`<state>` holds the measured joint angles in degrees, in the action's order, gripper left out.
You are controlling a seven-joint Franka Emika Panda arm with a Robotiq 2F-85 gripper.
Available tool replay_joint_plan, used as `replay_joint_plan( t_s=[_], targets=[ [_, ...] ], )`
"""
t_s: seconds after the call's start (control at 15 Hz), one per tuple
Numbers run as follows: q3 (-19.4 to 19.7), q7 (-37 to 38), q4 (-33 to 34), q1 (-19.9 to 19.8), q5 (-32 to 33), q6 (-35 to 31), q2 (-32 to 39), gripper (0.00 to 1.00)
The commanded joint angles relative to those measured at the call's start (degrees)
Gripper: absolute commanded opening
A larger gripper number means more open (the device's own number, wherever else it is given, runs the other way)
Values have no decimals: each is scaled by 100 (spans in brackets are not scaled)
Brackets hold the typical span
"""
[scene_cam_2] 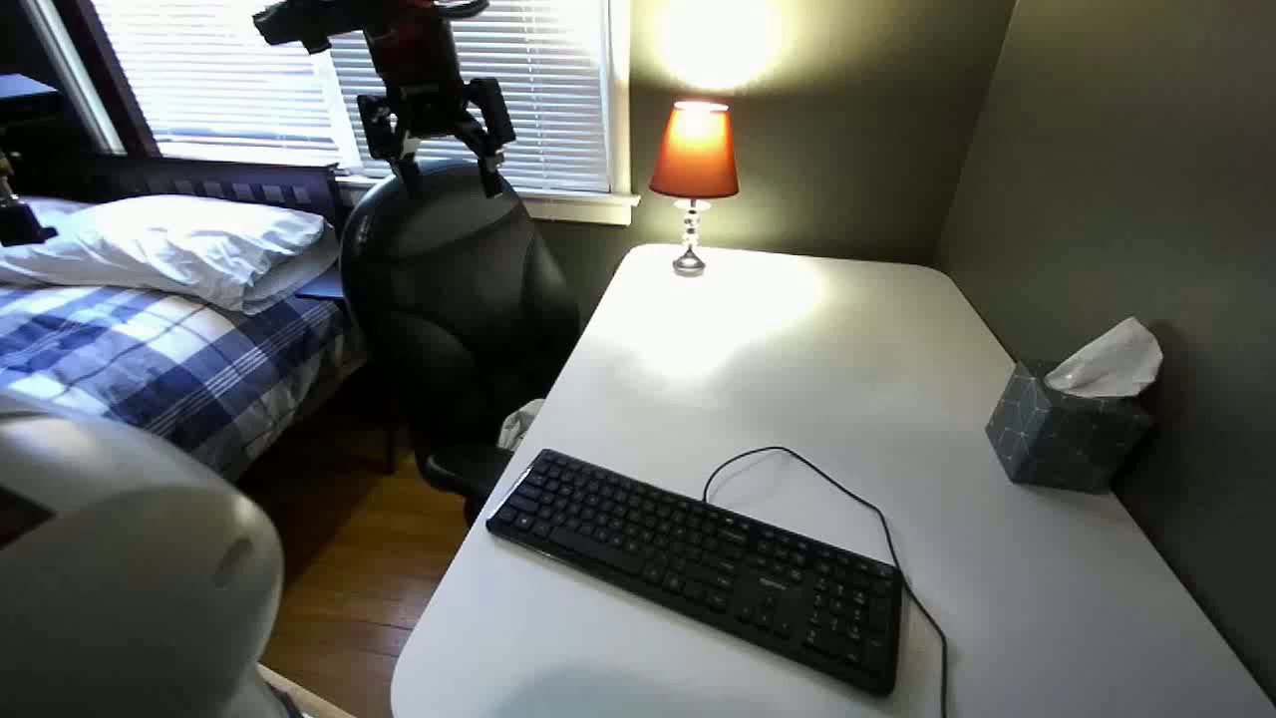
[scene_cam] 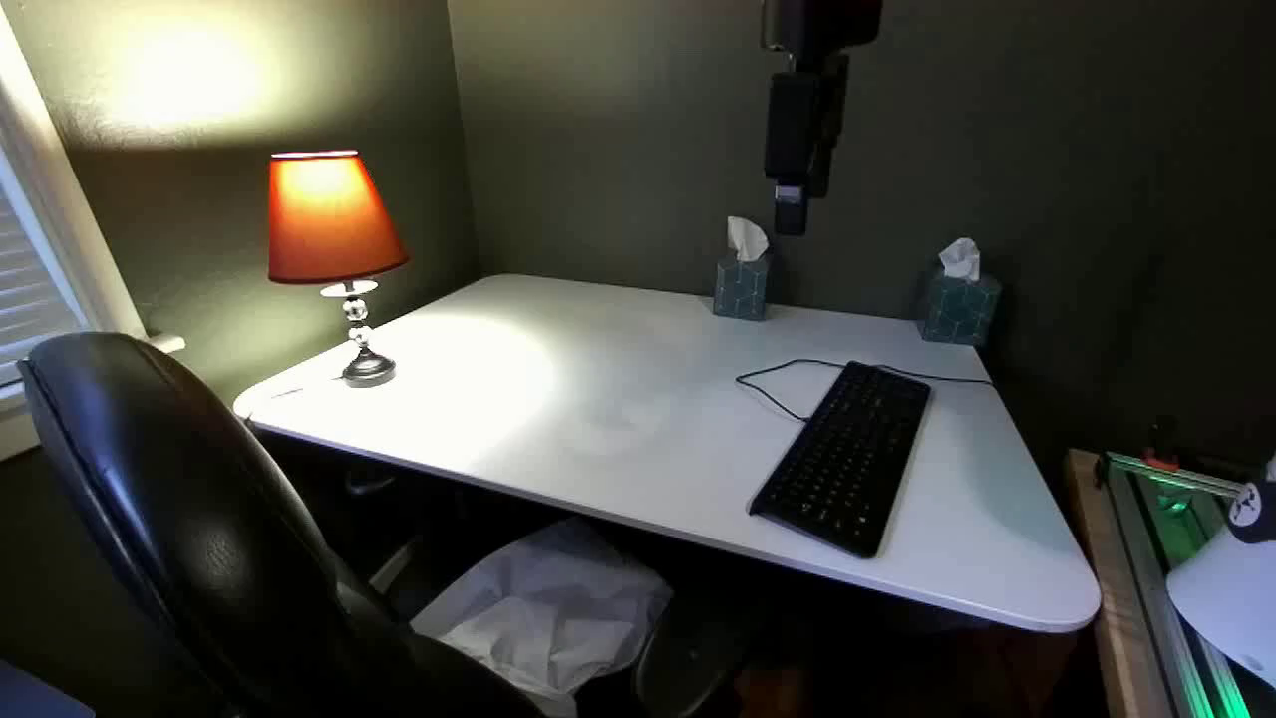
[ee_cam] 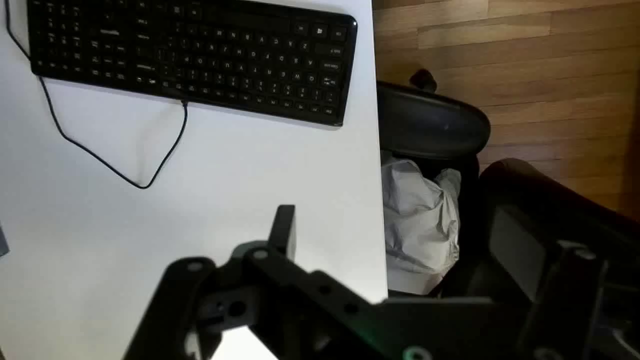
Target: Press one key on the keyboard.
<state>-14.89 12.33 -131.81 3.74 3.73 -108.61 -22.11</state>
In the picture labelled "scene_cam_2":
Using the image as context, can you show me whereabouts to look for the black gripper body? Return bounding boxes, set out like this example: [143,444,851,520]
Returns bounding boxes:
[366,0,471,143]

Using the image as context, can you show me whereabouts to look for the black computer keyboard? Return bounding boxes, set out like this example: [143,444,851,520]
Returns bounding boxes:
[484,448,910,700]

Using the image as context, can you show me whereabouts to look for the white window blinds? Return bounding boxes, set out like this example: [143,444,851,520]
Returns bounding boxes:
[88,0,629,198]

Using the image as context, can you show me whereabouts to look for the dark bed headboard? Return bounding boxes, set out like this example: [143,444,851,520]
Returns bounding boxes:
[74,149,354,232]

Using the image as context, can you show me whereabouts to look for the black leather office chair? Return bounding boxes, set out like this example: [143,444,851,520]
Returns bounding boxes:
[340,165,584,520]

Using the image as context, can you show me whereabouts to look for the orange shade table lamp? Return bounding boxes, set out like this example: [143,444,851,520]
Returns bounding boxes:
[647,97,742,278]

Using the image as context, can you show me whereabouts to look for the white pillow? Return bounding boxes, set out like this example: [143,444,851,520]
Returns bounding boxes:
[0,192,342,317]

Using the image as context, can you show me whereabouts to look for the blue plaid bed blanket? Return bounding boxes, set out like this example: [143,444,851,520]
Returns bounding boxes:
[0,275,366,481]

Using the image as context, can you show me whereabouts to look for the dark bedside object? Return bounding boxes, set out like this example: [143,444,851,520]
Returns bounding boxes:
[0,143,62,250]

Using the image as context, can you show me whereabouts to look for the teal tissue box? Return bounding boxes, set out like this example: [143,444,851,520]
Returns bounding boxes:
[980,361,1157,500]

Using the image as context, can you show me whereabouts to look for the white tissue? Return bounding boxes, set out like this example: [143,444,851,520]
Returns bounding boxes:
[1040,313,1170,404]

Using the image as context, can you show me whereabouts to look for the black keyboard cable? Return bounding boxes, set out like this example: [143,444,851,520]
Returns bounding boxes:
[698,444,959,718]

